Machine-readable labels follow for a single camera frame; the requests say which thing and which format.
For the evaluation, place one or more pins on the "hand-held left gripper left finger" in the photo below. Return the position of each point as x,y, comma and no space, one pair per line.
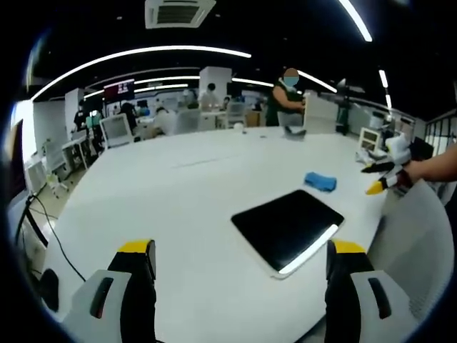
121,296

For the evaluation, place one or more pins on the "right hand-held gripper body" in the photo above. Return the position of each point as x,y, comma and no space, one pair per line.
400,150

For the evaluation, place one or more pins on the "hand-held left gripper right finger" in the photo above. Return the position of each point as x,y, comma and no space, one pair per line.
360,300

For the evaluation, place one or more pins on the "blue cleaning cloth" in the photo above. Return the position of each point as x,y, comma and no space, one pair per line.
320,181

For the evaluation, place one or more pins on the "white framed small box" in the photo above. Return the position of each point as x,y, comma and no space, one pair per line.
368,140

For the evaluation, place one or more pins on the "grey mesh office chair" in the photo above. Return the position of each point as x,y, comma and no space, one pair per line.
414,246

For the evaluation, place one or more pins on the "white box on table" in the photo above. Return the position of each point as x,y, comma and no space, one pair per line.
320,113

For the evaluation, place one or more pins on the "straight ceiling light strip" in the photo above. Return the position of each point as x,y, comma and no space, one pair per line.
355,18

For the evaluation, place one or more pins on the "white office desk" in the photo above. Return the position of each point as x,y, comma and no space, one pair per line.
76,151

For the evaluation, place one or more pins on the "white mesh office chair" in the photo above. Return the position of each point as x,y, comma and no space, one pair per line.
116,130

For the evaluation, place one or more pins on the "curved ceiling light strip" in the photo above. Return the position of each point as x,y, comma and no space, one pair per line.
135,60

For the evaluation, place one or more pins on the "ceiling air conditioner vent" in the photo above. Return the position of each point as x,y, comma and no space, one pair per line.
178,13

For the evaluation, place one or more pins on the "red wall screen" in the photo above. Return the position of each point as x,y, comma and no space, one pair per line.
119,90

